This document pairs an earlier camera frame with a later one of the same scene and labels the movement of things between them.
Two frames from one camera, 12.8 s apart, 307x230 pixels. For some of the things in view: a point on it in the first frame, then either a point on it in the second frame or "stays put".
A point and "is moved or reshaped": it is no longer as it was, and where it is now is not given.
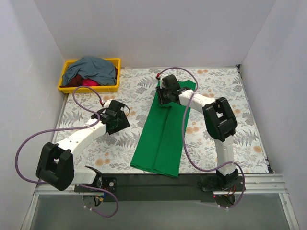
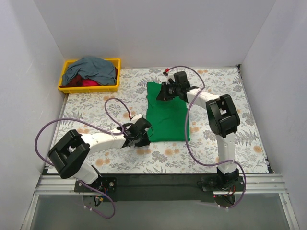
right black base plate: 220,183 stays put
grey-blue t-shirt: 101,69 stays put
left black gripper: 119,123 -> 138,139
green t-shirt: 160,147 is moved or reshaped
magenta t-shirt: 88,82 stays put
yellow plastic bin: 116,62 stays put
